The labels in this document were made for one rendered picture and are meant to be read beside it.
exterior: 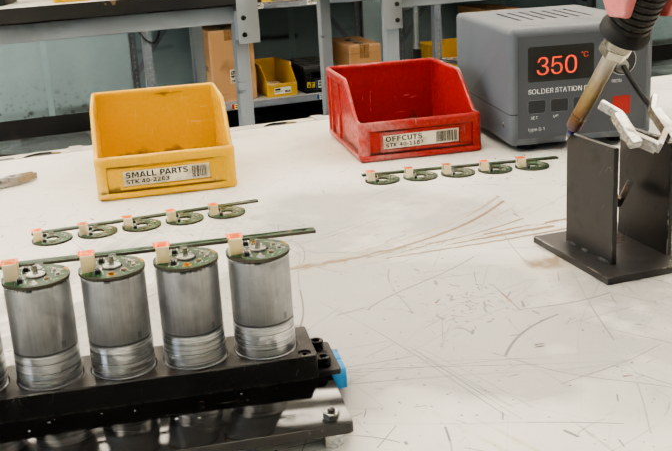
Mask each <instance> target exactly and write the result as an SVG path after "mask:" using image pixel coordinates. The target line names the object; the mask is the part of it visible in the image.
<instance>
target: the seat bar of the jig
mask: <svg viewBox="0 0 672 451"><path fill-rule="evenodd" d="M295 337H296V349H295V350H294V351H293V352H291V353H289V354H287V355H285V356H282V357H279V358H275V359H269V360H251V359H246V358H242V357H240V356H238V355H237V354H236V353H235V342H234V336H228V337H225V339H226V350H227V357H226V358H225V359H224V360H223V361H222V362H220V363H218V364H216V365H214V366H211V367H208V368H203V369H197V370H178V369H173V368H170V367H168V366H167V365H166V364H165V358H164V349H163V345H160V346H154V350H155V359H156V366H155V368H154V369H152V370H151V371H149V372H148V373H146V374H144V375H141V376H138V377H135V378H131V379H126V380H116V381H110V380H102V379H99V378H96V377H95V376H93V372H92V365H91V357H90V355H86V356H81V358H82V366H83V373H84V374H83V376H82V377H81V378H80V379H78V380H77V381H75V382H74V383H72V384H70V385H67V386H64V387H61V388H58V389H53V390H47V391H29V390H24V389H22V388H20V387H19V386H18V380H17V374H16V368H15V365H12V366H7V372H8V379H9V384H8V386H7V387H6V388H4V389H3V390H2V391H0V424H5V423H12V422H19V421H26V420H33V419H40V418H47V417H53V416H60V415H67V414H74V413H81V412H88V411H95V410H102V409H109V408H116V407H123V406H129V405H136V404H143V403H150V402H157V401H164V400H171V399H178V398H185V397H192V396H199V395H205V394H212V393H219V392H226V391H233V390H240V389H247V388H254V387H261V386H268V385H275V384H281V383H288V382H295V381H302V380H309V379H316V378H319V373H318V358H317V353H316V350H315V348H314V346H313V344H312V342H311V340H310V337H309V335H308V333H307V330H306V328H305V327H304V326H301V327H295Z"/></svg>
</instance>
